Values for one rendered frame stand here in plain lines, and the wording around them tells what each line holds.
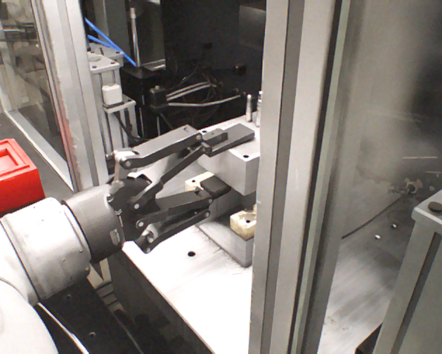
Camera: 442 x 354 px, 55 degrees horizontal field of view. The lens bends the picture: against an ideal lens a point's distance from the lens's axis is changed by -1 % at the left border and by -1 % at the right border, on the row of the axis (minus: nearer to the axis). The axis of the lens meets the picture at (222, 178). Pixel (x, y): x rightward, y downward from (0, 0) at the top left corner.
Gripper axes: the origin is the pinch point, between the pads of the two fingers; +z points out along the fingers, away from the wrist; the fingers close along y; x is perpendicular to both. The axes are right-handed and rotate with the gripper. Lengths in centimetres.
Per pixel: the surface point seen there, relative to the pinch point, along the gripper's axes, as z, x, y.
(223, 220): 0.0, 2.3, -11.9
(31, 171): -18.8, 24.8, -5.8
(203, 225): -2.8, 3.3, -11.7
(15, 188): -21.8, 24.8, -7.4
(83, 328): -21.5, 16.6, -33.8
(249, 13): 6.0, 2.4, 15.9
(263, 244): -12.4, -19.8, 8.0
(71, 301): -21.0, 23.7, -33.9
